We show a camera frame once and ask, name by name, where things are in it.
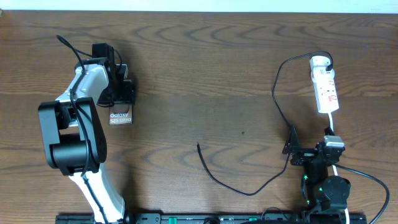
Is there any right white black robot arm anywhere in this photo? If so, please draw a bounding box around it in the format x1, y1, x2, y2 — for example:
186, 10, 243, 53
282, 125, 351, 212

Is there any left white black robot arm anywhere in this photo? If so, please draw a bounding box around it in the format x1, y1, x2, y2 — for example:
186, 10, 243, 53
38, 43, 135, 223

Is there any white power strip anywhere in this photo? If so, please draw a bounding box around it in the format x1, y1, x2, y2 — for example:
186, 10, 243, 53
310, 55, 339, 114

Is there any black charger cable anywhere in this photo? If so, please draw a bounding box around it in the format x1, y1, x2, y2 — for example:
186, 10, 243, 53
196, 50, 335, 197

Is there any black mounting rail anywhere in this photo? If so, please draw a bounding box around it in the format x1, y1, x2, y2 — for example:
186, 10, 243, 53
54, 212, 367, 224

